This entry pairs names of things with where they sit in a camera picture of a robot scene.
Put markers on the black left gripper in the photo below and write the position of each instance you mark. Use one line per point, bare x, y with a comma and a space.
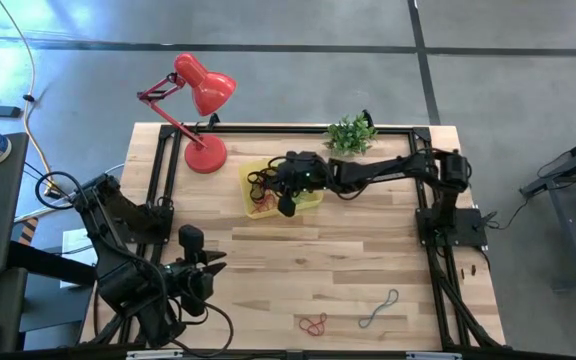
193, 280

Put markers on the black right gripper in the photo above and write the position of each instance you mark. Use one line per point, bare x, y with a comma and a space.
300, 175

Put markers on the red rubber band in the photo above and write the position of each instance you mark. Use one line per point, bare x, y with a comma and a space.
265, 202
316, 326
270, 200

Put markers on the wide black rubber band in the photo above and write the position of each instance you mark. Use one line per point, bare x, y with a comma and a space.
260, 190
255, 177

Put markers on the blue rubber band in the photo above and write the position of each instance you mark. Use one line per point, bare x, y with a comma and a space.
378, 309

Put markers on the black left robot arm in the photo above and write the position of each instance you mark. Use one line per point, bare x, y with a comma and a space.
118, 210

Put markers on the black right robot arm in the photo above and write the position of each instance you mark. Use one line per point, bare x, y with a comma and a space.
393, 167

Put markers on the yellow translucent plastic bin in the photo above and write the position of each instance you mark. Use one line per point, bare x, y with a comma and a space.
308, 200

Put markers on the green plant in white pot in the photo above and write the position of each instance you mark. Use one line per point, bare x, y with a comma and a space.
350, 136

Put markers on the red desk lamp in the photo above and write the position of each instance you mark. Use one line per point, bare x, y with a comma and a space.
205, 155

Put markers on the white paper sheet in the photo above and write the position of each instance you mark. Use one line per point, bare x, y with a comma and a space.
75, 240

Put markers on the yellow black striped tape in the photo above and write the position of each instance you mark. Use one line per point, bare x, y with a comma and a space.
29, 231

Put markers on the black metal cart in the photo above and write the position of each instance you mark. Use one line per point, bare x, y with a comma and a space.
558, 175

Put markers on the black aluminium table frame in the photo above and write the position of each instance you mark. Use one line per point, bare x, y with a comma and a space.
293, 130

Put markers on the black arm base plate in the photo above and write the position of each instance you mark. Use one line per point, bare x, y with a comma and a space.
160, 235
468, 230

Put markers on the silver metal bracket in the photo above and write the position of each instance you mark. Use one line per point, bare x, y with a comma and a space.
153, 355
433, 356

